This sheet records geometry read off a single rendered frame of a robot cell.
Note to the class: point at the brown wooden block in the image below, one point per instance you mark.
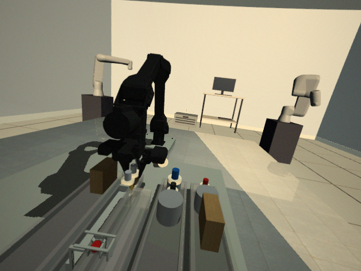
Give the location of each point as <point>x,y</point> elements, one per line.
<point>211,223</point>
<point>103,175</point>

